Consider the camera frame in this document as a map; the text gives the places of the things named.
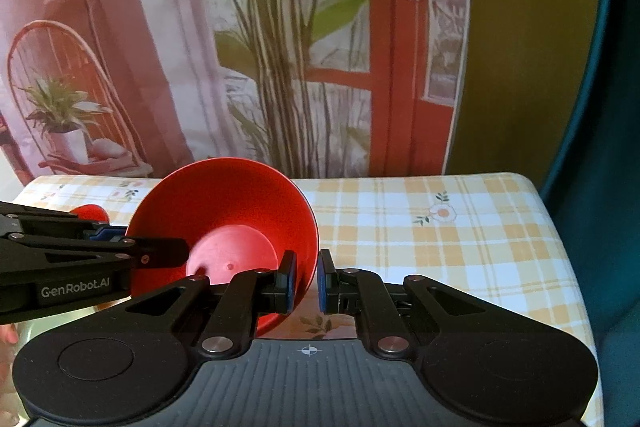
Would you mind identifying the red bowl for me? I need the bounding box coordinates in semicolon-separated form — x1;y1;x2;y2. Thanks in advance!
70;204;110;223
127;157;319;306

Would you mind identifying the yellow checkered tablecloth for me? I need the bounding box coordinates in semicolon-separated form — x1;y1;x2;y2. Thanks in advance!
14;173;603;426

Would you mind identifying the printed backdrop curtain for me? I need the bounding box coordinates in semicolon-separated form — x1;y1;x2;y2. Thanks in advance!
1;0;469;183

